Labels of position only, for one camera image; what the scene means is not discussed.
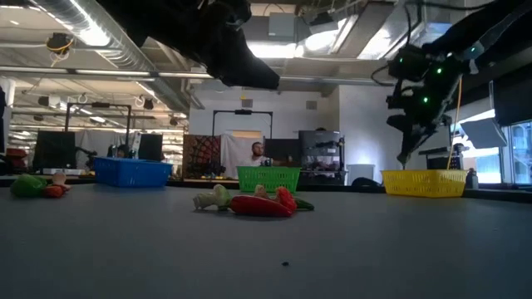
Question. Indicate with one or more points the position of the blue plastic basket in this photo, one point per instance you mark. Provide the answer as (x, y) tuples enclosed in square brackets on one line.
[(133, 174)]

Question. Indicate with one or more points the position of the white bin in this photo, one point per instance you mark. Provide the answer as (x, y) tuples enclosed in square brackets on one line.
[(361, 172)]

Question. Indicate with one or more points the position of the whiteboard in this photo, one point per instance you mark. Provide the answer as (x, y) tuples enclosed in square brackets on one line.
[(436, 145)]

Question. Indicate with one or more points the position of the beige mushroom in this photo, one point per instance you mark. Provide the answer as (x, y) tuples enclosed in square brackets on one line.
[(59, 178), (261, 191)]

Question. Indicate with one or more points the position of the silver ventilation duct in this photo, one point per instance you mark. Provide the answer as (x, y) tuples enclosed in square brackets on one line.
[(170, 95)]

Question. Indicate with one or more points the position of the small green vegetable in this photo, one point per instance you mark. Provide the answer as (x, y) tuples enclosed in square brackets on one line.
[(305, 205)]

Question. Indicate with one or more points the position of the grey wall vent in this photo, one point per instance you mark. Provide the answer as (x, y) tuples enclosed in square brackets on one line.
[(247, 103), (311, 105)]

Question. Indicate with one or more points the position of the orange-red pepper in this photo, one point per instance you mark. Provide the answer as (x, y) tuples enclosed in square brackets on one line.
[(287, 197)]

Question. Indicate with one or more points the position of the person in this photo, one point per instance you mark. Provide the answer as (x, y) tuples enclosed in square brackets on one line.
[(122, 150), (257, 149)]

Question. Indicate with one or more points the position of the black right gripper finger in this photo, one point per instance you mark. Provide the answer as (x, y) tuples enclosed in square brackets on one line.
[(400, 124), (415, 139)]

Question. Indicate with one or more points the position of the black rectangular panel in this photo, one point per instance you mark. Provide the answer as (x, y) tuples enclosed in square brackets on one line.
[(513, 104)]

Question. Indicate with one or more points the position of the yellow plastic basket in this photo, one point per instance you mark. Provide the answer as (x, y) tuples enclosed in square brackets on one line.
[(424, 182)]

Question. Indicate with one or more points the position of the white and green bok choy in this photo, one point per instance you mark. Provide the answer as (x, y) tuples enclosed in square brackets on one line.
[(212, 199)]

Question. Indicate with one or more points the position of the green plastic basket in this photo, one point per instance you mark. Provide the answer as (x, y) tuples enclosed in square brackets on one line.
[(270, 176)]

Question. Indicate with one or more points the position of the small red tomato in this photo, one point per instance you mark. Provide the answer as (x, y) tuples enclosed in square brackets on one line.
[(53, 192)]

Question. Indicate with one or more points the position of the black flat panel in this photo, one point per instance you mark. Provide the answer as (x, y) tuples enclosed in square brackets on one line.
[(282, 147)]

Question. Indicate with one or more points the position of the black metal camera frame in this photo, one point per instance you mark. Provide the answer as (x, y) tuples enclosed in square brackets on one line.
[(243, 112), (99, 105)]

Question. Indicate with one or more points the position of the black monitor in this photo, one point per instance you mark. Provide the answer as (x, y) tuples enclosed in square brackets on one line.
[(150, 147), (56, 149)]

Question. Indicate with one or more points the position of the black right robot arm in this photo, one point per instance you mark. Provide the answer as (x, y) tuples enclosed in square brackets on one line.
[(457, 37)]

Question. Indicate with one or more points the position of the dark bottle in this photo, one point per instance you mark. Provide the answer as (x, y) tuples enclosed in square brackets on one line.
[(472, 180)]

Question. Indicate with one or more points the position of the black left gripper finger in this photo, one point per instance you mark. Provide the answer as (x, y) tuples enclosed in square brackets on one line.
[(245, 70)]

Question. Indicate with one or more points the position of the grey ceiling box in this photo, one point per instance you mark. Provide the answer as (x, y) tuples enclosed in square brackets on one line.
[(282, 25)]

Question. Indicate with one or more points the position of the bright ceiling light panel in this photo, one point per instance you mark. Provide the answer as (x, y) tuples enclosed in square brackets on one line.
[(274, 50)]

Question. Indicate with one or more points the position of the white cloth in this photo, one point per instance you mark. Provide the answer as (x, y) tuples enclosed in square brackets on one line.
[(232, 153), (93, 139)]

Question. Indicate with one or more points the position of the dark patterned cloth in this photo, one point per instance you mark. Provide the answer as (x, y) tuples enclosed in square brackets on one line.
[(201, 151)]

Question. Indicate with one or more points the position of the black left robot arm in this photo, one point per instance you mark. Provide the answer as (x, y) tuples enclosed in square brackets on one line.
[(158, 21)]

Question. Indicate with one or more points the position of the green lettuce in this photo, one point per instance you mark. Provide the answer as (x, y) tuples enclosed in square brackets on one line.
[(27, 186)]

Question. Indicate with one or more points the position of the long red chili pepper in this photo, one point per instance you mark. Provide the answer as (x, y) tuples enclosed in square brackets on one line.
[(257, 207)]

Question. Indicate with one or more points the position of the red box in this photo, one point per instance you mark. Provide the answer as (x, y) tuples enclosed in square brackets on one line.
[(16, 153)]

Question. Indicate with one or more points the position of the grey ceiling pipe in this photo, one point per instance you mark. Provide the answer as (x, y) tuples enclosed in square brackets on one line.
[(124, 73)]

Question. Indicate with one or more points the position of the glass window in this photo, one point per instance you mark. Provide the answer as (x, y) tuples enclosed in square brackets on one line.
[(521, 153)]

